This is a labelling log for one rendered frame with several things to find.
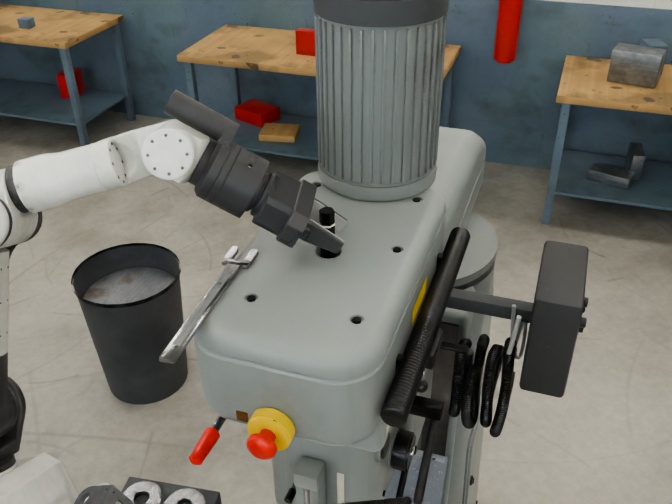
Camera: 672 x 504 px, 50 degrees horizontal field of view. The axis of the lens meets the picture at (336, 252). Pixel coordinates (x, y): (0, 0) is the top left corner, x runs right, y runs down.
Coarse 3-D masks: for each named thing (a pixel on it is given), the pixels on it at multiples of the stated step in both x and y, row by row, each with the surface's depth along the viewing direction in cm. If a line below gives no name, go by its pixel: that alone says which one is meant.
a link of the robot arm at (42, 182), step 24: (24, 168) 93; (48, 168) 93; (72, 168) 93; (0, 192) 92; (24, 192) 93; (48, 192) 93; (72, 192) 94; (96, 192) 96; (24, 216) 96; (24, 240) 101
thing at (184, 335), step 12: (228, 252) 102; (252, 252) 102; (228, 264) 100; (240, 264) 100; (228, 276) 97; (216, 288) 95; (204, 300) 93; (216, 300) 93; (192, 312) 91; (204, 312) 91; (192, 324) 89; (180, 336) 87; (192, 336) 88; (168, 348) 85; (180, 348) 85; (168, 360) 84
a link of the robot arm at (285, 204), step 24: (240, 168) 94; (264, 168) 96; (240, 192) 94; (264, 192) 96; (288, 192) 98; (312, 192) 101; (240, 216) 97; (264, 216) 96; (288, 216) 96; (288, 240) 96
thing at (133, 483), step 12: (132, 480) 164; (144, 480) 164; (132, 492) 160; (144, 492) 160; (156, 492) 159; (168, 492) 161; (180, 492) 159; (192, 492) 159; (204, 492) 161; (216, 492) 161
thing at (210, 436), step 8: (216, 424) 101; (208, 432) 99; (216, 432) 99; (200, 440) 98; (208, 440) 98; (216, 440) 99; (200, 448) 96; (208, 448) 97; (192, 456) 96; (200, 456) 96; (200, 464) 96
